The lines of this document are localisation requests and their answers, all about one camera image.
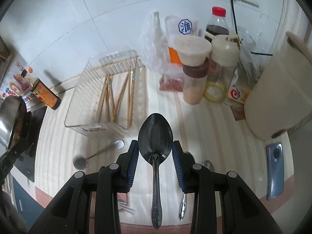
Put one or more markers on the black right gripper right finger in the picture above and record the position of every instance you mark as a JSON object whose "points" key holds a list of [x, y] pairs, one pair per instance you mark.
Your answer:
{"points": [[183, 162]]}

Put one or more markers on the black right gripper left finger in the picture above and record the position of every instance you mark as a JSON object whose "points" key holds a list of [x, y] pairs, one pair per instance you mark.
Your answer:
{"points": [[127, 162]]}

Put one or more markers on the steel spoon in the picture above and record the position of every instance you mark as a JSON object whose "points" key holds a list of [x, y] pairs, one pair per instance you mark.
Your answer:
{"points": [[80, 162], [155, 142], [183, 202]]}

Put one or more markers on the wooden chopstick green band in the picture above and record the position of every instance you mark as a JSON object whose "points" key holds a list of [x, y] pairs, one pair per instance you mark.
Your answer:
{"points": [[111, 97]]}

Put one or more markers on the blue kitchen cabinet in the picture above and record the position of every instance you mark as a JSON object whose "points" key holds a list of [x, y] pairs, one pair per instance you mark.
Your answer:
{"points": [[27, 207]]}

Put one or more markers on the steel wok with lid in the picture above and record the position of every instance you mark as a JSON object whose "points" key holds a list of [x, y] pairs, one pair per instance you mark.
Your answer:
{"points": [[15, 121]]}

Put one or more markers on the clear plastic organizer basket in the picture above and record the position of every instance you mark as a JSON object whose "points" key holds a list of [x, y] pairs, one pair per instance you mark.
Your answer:
{"points": [[81, 114]]}

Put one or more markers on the dark soy sauce bottle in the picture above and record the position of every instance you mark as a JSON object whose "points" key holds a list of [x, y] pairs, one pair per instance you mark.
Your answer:
{"points": [[41, 91]]}

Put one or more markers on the small seasoning box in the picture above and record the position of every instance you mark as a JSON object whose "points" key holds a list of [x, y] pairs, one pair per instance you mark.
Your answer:
{"points": [[238, 91]]}

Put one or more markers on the blue smartphone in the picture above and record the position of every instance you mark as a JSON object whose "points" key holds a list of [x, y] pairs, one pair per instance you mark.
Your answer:
{"points": [[276, 170]]}

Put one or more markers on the glass oil bottle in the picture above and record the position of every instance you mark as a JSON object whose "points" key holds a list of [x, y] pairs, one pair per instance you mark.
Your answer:
{"points": [[223, 60]]}

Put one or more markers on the cream electric kettle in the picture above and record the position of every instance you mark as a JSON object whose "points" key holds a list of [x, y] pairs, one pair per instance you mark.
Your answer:
{"points": [[282, 96]]}

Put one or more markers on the white plastic bag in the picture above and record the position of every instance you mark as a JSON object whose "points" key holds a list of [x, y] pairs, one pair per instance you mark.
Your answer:
{"points": [[157, 42]]}

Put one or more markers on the red cap sauce bottle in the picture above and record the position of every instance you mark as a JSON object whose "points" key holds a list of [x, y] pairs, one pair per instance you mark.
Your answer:
{"points": [[217, 24]]}

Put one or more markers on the colourful wall sticker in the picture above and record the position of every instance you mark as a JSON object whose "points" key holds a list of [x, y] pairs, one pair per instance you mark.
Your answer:
{"points": [[13, 83]]}

